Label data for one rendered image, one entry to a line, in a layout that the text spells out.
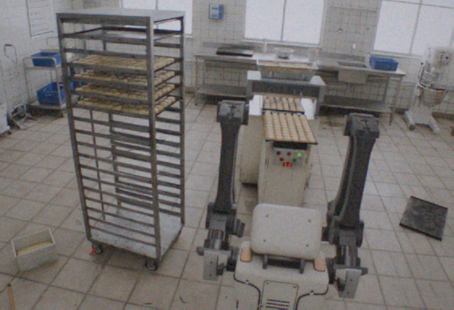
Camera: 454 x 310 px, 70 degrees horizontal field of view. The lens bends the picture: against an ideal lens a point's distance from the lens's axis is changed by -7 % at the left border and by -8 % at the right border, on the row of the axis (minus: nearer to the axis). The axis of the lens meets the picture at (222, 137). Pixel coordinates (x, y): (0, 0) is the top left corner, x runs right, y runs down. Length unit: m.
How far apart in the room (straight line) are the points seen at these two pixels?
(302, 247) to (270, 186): 1.84
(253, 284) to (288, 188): 1.86
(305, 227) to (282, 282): 0.17
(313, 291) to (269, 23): 5.66
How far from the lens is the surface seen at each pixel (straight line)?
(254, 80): 3.23
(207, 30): 6.46
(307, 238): 1.06
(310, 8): 6.41
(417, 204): 4.08
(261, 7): 6.40
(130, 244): 2.81
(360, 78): 5.99
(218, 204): 1.19
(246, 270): 1.07
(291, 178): 2.84
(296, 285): 1.09
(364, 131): 1.13
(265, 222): 1.05
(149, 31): 1.94
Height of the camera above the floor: 1.99
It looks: 24 degrees down
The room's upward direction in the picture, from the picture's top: 3 degrees clockwise
